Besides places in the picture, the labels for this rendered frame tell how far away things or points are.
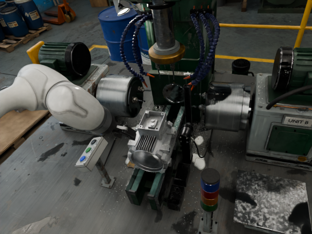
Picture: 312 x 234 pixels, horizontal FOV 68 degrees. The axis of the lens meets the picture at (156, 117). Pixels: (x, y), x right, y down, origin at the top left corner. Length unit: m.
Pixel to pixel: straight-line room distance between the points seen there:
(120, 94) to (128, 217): 0.62
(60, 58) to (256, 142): 1.10
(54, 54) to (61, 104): 0.83
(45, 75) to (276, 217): 0.95
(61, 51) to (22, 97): 0.72
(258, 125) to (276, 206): 0.35
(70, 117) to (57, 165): 0.94
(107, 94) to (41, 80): 0.65
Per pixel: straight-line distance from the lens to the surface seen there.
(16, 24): 5.91
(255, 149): 1.27
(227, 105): 1.13
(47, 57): 1.45
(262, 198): 1.10
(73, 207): 1.32
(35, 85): 0.71
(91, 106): 0.63
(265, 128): 1.16
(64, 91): 0.60
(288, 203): 1.12
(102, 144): 1.14
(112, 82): 1.33
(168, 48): 1.12
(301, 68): 1.07
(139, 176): 1.15
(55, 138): 1.70
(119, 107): 1.30
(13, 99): 0.71
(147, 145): 1.01
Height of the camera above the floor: 1.86
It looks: 43 degrees down
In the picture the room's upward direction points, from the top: 11 degrees counter-clockwise
